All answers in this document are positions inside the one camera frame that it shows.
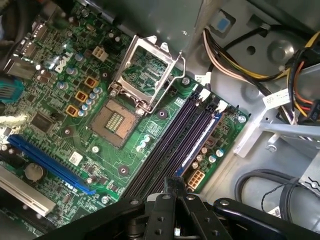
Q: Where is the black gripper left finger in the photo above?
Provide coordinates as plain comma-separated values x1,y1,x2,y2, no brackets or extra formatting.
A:
42,176,177,240

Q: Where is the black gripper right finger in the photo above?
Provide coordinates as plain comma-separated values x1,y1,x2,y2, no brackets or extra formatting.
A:
174,176,313,240

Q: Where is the black RAM slot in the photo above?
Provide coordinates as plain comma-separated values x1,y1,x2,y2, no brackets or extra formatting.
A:
122,89,200,200
132,88,212,198
172,102,230,181
144,98,218,195

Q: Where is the beige eight-pin power connector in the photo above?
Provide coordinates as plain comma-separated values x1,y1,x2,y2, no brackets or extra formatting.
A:
186,169,206,191

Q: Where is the green Dell motherboard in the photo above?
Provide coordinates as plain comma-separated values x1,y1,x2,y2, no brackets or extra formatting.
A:
0,7,251,238

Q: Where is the CPU socket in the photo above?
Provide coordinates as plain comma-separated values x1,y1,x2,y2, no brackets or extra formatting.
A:
89,98,140,148

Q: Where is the grey metal disk bay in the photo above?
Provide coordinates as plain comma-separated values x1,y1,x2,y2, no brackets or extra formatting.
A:
257,99,320,181

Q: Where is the blue expansion slot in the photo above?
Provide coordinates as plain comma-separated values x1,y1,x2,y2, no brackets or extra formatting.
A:
6,134,97,196

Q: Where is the silver coin cell battery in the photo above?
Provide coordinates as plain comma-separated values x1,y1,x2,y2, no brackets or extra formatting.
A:
24,162,45,181

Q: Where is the orange square inductor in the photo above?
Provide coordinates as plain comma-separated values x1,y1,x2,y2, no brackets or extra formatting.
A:
74,90,89,103
84,75,98,88
64,104,80,117

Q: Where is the white expansion slot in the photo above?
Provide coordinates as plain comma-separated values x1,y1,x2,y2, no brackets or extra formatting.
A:
0,164,57,218

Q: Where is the grey metal PC case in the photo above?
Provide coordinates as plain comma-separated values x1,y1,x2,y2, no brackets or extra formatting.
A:
0,0,320,240

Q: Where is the beige four-pin power connector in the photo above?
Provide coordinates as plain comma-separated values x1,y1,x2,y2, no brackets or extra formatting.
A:
91,46,109,62

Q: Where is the grey power supply box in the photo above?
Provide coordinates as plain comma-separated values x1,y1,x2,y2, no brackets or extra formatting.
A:
99,0,203,55

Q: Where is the teal board connector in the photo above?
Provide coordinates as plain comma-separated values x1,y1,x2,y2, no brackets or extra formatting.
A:
0,76,26,105

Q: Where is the black case fan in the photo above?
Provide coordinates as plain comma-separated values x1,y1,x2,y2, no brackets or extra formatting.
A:
0,0,33,46

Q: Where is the thick black cable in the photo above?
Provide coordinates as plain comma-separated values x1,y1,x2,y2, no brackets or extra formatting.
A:
234,168,320,226

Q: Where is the thin wire locking lever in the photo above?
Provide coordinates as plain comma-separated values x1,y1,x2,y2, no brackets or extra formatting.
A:
137,51,187,115

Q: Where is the yellow white black wire bundle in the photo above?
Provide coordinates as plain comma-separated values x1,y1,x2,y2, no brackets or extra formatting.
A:
202,27,297,85

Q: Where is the silver socket cover frame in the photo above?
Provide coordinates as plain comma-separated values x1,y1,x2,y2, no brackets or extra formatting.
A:
108,34,181,107

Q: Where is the orange red yellow wire bundle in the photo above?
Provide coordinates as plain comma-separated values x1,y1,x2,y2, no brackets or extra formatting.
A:
287,31,320,123

